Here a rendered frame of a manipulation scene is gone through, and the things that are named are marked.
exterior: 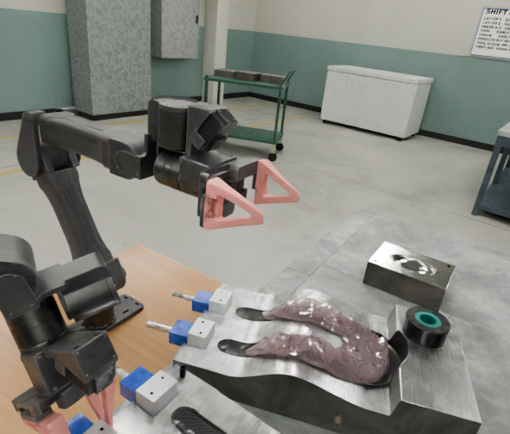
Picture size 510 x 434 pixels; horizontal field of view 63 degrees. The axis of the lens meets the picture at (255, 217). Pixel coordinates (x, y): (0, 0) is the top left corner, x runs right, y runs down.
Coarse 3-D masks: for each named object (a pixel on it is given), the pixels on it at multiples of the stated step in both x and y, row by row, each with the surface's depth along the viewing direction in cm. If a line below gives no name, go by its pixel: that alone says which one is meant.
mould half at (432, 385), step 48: (240, 288) 95; (240, 336) 81; (336, 336) 79; (384, 336) 83; (240, 384) 72; (288, 384) 69; (336, 384) 69; (432, 384) 67; (384, 432) 67; (432, 432) 64
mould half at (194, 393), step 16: (176, 368) 67; (192, 384) 65; (176, 400) 62; (192, 400) 62; (208, 400) 62; (224, 400) 63; (128, 416) 59; (144, 416) 59; (160, 416) 59; (208, 416) 60; (224, 416) 61; (240, 416) 61; (128, 432) 56; (144, 432) 57; (160, 432) 57; (176, 432) 57; (240, 432) 59; (256, 432) 59; (272, 432) 59
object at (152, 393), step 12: (120, 372) 65; (132, 372) 64; (144, 372) 64; (120, 384) 62; (132, 384) 62; (144, 384) 61; (156, 384) 61; (168, 384) 61; (132, 396) 61; (144, 396) 59; (156, 396) 59; (168, 396) 61; (144, 408) 60; (156, 408) 59
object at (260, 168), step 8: (240, 160) 59; (248, 160) 59; (256, 160) 60; (264, 160) 60; (232, 168) 56; (240, 168) 56; (248, 168) 58; (256, 168) 60; (264, 168) 59; (272, 168) 60; (232, 176) 57; (240, 176) 57; (248, 176) 59; (256, 176) 61; (264, 176) 60; (272, 176) 59; (280, 176) 59; (256, 184) 61; (264, 184) 61; (280, 184) 59; (288, 184) 58; (256, 192) 62; (264, 192) 62; (296, 192) 58; (256, 200) 62; (264, 200) 61; (272, 200) 60; (280, 200) 60; (288, 200) 59; (296, 200) 58
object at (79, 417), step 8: (80, 416) 56; (72, 424) 55; (80, 424) 55; (88, 424) 55; (96, 424) 54; (104, 424) 54; (72, 432) 54; (80, 432) 54; (88, 432) 53; (96, 432) 53; (104, 432) 53; (112, 432) 53
